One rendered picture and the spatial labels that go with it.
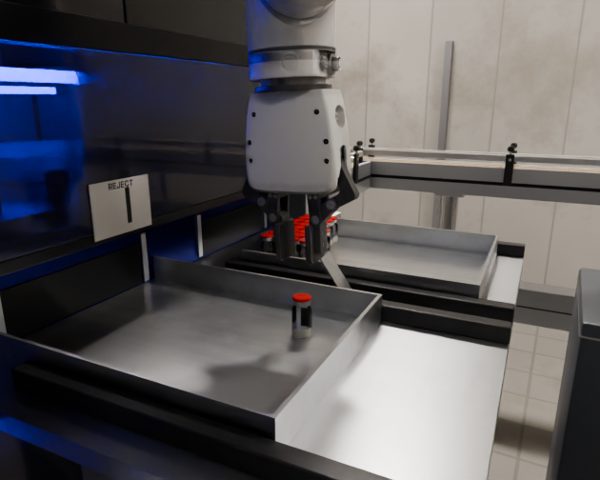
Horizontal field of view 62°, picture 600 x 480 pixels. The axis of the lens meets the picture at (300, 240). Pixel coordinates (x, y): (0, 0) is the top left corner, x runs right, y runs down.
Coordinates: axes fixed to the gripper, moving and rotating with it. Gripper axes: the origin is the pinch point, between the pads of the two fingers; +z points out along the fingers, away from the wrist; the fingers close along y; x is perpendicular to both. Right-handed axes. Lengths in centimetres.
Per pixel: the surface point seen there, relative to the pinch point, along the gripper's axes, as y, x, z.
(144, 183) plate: 18.6, 2.1, -5.8
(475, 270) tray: -14.2, -31.3, 11.5
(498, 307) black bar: -18.9, -13.4, 10.0
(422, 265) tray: -6.3, -30.0, 11.1
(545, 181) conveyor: -23, -118, 10
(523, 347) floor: -20, -194, 100
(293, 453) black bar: -8.6, 19.6, 9.5
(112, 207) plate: 18.7, 7.0, -4.0
